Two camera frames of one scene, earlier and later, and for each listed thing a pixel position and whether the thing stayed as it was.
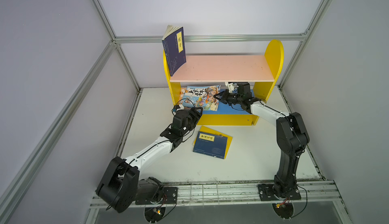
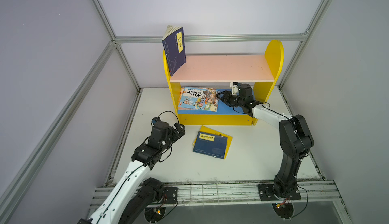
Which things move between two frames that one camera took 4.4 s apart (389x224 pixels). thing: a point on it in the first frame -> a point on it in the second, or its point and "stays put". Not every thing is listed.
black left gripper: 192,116 -> 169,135
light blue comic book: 201,97 stays put
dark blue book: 210,144 stays put
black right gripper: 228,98 stays put
